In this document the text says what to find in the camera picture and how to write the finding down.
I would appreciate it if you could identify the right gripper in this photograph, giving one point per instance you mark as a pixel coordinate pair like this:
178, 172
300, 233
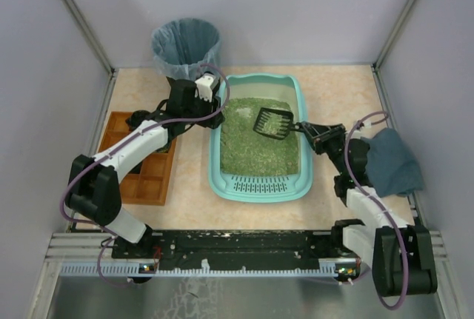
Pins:
325, 138

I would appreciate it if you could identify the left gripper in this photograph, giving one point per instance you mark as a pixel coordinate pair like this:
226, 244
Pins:
213, 120

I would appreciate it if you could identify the black litter scoop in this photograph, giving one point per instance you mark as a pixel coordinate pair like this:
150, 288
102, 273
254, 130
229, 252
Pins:
275, 124

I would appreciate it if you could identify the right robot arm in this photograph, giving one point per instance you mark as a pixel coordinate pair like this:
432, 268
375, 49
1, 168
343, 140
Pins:
399, 254

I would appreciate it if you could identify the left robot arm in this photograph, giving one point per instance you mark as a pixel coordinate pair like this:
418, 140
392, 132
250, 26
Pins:
94, 186

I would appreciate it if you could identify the green cat litter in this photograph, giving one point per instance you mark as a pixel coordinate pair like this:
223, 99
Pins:
246, 153

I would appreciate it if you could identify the black trash bin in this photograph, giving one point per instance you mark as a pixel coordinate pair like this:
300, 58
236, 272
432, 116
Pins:
176, 83

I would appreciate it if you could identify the blue trash bag liner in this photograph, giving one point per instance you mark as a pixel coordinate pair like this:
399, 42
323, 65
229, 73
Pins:
183, 48

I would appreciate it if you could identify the black round object in tray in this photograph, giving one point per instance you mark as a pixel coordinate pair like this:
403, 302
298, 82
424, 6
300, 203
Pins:
136, 119

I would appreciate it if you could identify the blue cloth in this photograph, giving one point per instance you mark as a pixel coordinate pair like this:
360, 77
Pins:
391, 166

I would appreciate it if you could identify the wooden compartment tray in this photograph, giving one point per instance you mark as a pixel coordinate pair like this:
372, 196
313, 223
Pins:
148, 182

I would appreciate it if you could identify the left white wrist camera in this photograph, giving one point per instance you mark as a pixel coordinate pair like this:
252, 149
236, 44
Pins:
205, 86

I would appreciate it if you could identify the black mounting rail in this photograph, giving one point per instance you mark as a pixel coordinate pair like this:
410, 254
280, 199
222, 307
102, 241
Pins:
205, 253

